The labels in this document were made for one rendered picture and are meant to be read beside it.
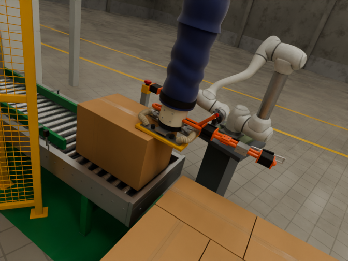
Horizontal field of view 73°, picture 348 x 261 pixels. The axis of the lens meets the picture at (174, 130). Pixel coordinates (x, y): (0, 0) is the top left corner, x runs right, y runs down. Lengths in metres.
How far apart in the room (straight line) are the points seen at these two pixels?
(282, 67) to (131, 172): 1.23
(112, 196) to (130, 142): 0.35
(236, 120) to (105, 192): 1.18
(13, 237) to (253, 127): 1.95
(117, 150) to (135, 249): 0.60
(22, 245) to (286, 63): 2.19
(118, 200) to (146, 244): 0.32
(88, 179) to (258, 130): 1.31
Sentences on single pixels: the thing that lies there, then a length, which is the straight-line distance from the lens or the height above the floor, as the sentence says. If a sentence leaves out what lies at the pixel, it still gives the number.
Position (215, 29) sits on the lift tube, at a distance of 1.27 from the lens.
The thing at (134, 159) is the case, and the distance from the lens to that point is 1.51.
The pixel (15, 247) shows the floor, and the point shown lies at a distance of 2.10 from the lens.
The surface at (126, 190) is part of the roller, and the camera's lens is 1.63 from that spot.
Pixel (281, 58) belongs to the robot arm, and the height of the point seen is 1.52.
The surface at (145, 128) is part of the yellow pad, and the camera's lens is 1.46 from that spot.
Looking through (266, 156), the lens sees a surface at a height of 1.08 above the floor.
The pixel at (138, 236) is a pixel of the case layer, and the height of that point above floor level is 0.54.
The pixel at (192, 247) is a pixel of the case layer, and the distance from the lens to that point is 1.45.
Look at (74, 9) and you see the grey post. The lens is 4.38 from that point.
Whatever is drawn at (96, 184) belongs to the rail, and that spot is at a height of 0.57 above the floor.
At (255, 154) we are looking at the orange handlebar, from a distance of 1.36.
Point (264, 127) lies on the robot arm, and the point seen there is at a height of 1.01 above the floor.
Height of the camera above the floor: 1.67
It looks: 27 degrees down
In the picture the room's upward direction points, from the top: 14 degrees clockwise
